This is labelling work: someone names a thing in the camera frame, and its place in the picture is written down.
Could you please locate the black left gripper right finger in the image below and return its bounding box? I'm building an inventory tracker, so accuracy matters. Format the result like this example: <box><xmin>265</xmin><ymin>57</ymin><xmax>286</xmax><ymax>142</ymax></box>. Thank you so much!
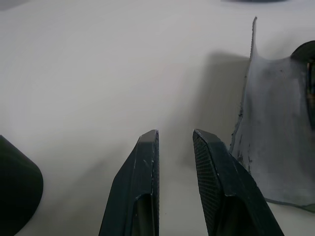
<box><xmin>192</xmin><ymin>128</ymin><xmax>285</xmax><ymax>236</ymax></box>

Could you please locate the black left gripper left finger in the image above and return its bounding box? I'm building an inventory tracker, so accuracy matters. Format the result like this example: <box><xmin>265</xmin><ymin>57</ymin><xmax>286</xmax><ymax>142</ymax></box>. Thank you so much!
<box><xmin>100</xmin><ymin>129</ymin><xmax>160</xmax><ymax>236</ymax></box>

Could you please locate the black cup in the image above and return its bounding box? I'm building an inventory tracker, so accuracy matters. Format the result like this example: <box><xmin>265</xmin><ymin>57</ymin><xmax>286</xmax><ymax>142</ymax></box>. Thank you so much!
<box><xmin>0</xmin><ymin>135</ymin><xmax>44</xmax><ymax>236</ymax></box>

